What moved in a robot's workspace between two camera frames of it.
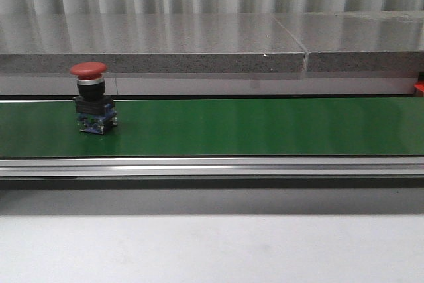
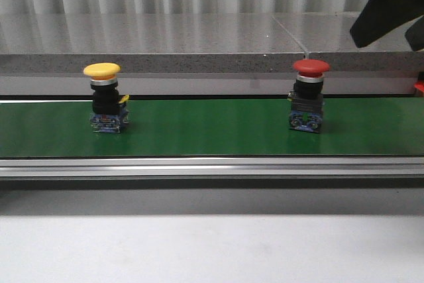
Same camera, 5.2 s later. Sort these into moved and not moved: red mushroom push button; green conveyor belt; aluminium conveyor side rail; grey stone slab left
Moved: red mushroom push button
Not moved: aluminium conveyor side rail; green conveyor belt; grey stone slab left
